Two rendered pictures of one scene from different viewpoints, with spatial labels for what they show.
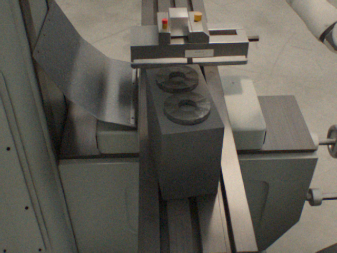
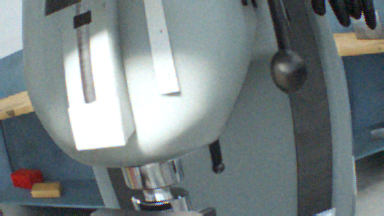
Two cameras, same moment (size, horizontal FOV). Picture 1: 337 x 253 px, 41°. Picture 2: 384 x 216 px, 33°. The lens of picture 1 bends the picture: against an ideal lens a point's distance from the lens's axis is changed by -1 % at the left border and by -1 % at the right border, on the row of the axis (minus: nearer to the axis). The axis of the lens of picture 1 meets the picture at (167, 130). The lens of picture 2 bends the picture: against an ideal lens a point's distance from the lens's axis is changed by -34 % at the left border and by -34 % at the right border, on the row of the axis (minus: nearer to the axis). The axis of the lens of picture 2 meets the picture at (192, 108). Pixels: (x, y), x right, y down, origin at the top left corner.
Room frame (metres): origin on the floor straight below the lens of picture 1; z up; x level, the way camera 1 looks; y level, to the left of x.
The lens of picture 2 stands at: (1.28, -0.68, 1.45)
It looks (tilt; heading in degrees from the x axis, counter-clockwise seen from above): 11 degrees down; 102
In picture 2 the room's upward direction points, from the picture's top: 12 degrees counter-clockwise
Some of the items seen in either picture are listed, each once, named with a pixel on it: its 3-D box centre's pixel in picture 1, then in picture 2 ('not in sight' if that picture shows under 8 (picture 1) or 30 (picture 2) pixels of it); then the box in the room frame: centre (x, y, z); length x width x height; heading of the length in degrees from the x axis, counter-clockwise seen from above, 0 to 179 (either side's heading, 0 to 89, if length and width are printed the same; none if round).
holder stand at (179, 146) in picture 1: (181, 128); not in sight; (0.73, -0.03, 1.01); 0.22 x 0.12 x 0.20; 10
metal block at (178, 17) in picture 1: (178, 21); not in sight; (1.19, -0.03, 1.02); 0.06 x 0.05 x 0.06; 3
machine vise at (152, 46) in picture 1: (188, 37); not in sight; (1.20, -0.06, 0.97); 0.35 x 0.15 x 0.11; 93
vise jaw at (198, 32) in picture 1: (197, 27); not in sight; (1.20, -0.09, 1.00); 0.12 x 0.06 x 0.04; 3
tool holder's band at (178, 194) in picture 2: not in sight; (159, 199); (1.10, -0.04, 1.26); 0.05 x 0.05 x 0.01
